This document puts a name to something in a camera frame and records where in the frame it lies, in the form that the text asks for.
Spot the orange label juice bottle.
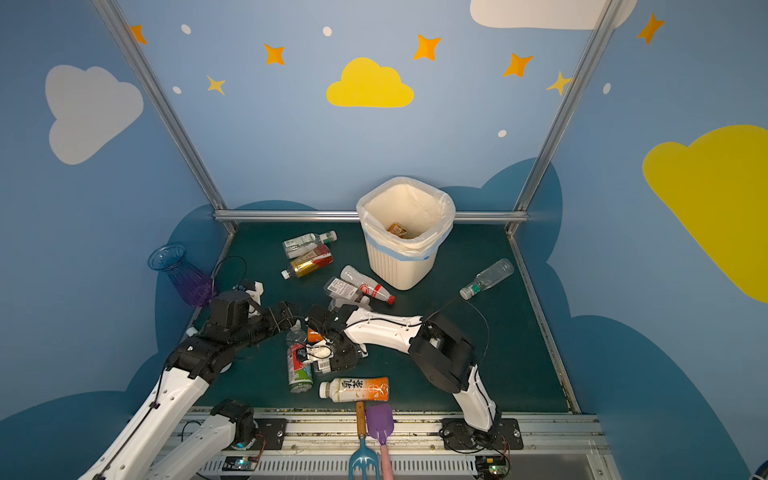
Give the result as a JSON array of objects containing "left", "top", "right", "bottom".
[{"left": 307, "top": 328, "right": 325, "bottom": 345}]

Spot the square clear bottle white label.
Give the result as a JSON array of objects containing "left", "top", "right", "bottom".
[{"left": 324, "top": 277, "right": 363, "bottom": 303}]

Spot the white bottle red label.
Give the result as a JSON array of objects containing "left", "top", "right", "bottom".
[{"left": 340, "top": 265, "right": 395, "bottom": 305}]

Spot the clear bottle white orange label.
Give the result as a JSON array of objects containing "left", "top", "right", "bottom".
[{"left": 329, "top": 297, "right": 372, "bottom": 311}]

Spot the clear bottle pale green label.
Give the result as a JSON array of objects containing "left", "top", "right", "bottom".
[{"left": 312, "top": 354, "right": 333, "bottom": 375}]

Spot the orange brown label bottle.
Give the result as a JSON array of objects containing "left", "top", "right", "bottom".
[{"left": 387, "top": 222, "right": 408, "bottom": 238}]

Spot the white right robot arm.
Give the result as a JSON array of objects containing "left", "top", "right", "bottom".
[{"left": 307, "top": 305, "right": 500, "bottom": 433}]

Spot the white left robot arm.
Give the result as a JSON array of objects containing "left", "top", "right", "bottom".
[{"left": 82, "top": 292, "right": 303, "bottom": 479}]

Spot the white ribbed trash bin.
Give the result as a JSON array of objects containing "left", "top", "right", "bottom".
[{"left": 356, "top": 177, "right": 456, "bottom": 291}]

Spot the white bin liner bag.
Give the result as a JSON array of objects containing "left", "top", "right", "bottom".
[{"left": 356, "top": 177, "right": 456, "bottom": 262}]

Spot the clear bottle red green label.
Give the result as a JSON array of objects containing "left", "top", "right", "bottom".
[{"left": 286, "top": 320, "right": 313, "bottom": 394}]

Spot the gold red label tea bottle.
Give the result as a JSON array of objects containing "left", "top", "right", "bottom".
[{"left": 281, "top": 245, "right": 333, "bottom": 280}]

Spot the orange white tea bottle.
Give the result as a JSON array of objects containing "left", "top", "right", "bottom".
[{"left": 319, "top": 377, "right": 389, "bottom": 403}]

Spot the clear bottle green white label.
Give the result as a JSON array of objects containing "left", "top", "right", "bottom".
[{"left": 282, "top": 230, "right": 338, "bottom": 260}]

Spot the purple plastic vase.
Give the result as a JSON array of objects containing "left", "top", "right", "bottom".
[{"left": 147, "top": 244, "right": 214, "bottom": 308}]

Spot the purple toy shovel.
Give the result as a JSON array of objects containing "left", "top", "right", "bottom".
[{"left": 366, "top": 403, "right": 394, "bottom": 480}]

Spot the blue toy garden fork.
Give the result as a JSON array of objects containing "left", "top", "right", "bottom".
[{"left": 348, "top": 401, "right": 381, "bottom": 480}]

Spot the left green circuit board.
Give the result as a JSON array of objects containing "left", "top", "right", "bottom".
[{"left": 221, "top": 456, "right": 259, "bottom": 472}]

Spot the green circuit board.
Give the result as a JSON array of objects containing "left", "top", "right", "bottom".
[
  {"left": 221, "top": 456, "right": 259, "bottom": 472},
  {"left": 475, "top": 455, "right": 509, "bottom": 480}
]

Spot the clear empty bottle green cap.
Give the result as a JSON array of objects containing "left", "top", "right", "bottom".
[{"left": 459, "top": 258, "right": 514, "bottom": 300}]

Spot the right green circuit board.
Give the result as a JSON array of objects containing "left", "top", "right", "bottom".
[{"left": 475, "top": 455, "right": 509, "bottom": 480}]

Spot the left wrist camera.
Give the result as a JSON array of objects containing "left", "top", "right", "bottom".
[{"left": 201, "top": 281, "right": 264, "bottom": 338}]

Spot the aluminium frame back rail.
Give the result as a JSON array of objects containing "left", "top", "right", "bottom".
[{"left": 213, "top": 210, "right": 528, "bottom": 223}]

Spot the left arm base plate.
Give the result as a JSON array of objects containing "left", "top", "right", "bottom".
[{"left": 230, "top": 418, "right": 287, "bottom": 451}]

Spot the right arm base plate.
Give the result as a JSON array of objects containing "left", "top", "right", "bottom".
[{"left": 438, "top": 418, "right": 524, "bottom": 454}]

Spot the aluminium frame left post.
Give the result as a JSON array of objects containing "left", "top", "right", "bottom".
[{"left": 92, "top": 0, "right": 238, "bottom": 235}]

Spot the aluminium frame post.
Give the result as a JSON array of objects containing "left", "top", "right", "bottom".
[
  {"left": 92, "top": 0, "right": 238, "bottom": 235},
  {"left": 505, "top": 0, "right": 624, "bottom": 239}
]

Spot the aluminium frame right post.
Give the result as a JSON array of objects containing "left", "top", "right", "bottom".
[{"left": 505, "top": 0, "right": 624, "bottom": 239}]

